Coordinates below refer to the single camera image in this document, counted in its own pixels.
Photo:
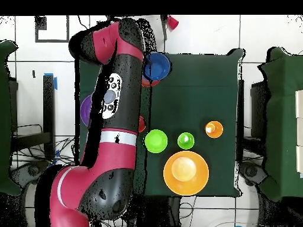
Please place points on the green cloth side table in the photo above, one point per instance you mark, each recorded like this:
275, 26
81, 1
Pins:
281, 118
6, 118

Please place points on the short black beam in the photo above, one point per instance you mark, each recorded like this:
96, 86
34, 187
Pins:
30, 140

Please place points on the gray black machine base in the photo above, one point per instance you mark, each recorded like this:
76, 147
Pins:
251, 171
23, 172

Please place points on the black stand leg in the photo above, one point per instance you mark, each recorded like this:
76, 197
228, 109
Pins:
164, 30

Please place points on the black square frame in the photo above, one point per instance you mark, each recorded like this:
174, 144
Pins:
47, 41

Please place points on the purple bowl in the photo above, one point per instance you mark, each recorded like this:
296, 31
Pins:
85, 111

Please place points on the orange bowl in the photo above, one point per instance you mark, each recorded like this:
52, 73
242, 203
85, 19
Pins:
149, 83

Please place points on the large yellow bowl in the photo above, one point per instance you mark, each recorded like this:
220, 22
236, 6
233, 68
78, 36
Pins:
185, 172

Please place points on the yellow cup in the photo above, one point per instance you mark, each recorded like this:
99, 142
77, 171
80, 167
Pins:
217, 131

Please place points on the green bowl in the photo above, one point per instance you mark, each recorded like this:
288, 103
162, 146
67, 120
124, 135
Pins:
156, 141

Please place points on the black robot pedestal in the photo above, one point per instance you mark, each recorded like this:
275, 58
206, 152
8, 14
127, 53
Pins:
174, 210

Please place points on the dark green tablecloth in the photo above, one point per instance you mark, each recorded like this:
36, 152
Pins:
201, 94

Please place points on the green cup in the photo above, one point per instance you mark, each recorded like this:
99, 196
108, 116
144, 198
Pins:
183, 144

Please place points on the blue bowl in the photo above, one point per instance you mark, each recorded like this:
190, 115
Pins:
157, 67

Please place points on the red cup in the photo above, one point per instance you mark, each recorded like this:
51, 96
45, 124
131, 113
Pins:
173, 23

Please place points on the thin black bar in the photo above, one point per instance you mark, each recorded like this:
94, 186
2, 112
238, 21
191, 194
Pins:
241, 106

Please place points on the long black beam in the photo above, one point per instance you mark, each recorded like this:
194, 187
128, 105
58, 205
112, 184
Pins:
48, 106

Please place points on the white boxes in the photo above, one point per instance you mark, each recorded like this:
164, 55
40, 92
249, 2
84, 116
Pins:
299, 132

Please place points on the orange cup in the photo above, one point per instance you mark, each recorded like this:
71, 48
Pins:
142, 124

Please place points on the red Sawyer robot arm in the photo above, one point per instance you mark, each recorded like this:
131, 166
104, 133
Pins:
113, 160

